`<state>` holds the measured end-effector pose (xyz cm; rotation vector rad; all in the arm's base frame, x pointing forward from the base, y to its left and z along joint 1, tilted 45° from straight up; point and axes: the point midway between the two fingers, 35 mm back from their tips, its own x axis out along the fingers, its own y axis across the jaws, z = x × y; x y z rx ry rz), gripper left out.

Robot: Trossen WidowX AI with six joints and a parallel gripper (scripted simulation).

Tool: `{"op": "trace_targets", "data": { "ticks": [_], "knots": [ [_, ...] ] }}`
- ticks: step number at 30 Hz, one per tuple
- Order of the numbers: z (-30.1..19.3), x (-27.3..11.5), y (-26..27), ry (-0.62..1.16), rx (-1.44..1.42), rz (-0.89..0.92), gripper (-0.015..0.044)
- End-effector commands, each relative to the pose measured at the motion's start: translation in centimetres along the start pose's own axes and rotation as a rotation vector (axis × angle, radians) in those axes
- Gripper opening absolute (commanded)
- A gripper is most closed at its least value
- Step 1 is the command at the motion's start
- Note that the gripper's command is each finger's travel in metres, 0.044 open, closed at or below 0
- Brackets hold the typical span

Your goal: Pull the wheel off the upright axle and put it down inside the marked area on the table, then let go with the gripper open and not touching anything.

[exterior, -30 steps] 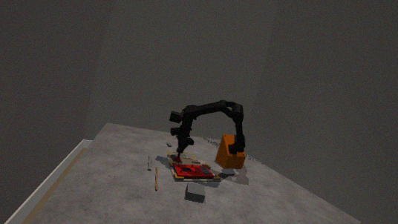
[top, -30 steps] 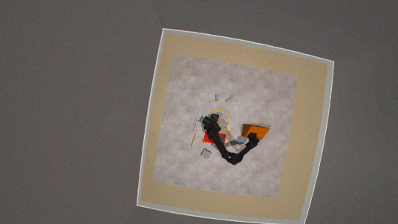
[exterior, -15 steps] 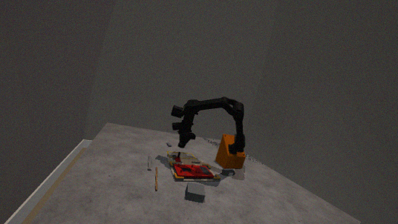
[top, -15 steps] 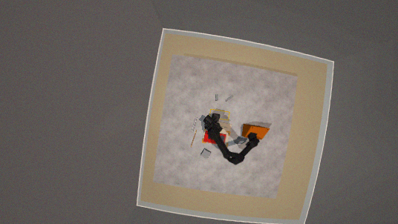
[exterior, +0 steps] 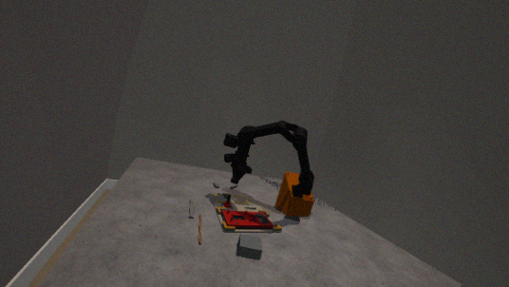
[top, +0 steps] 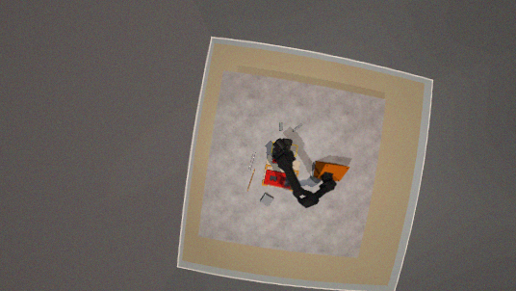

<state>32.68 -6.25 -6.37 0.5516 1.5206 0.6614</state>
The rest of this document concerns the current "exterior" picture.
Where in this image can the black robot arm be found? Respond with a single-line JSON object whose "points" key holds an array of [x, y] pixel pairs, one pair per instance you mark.
{"points": [[245, 137]]}

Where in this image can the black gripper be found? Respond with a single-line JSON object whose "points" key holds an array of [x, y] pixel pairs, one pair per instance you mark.
{"points": [[239, 169]]}

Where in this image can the thin dark grey rod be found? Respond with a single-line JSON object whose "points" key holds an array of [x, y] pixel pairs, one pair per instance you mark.
{"points": [[191, 211]]}

